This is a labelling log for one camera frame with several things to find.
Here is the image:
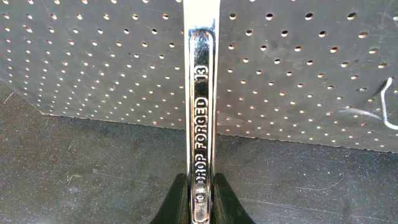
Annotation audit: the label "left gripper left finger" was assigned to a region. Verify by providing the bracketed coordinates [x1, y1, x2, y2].
[149, 172, 192, 224]

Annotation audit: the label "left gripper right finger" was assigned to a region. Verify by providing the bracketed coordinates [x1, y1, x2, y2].
[211, 172, 256, 224]

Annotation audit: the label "wrench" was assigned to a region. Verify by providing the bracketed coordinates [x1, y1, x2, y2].
[182, 0, 221, 224]

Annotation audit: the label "black pegboard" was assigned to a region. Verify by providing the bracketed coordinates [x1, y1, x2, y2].
[0, 0, 398, 154]

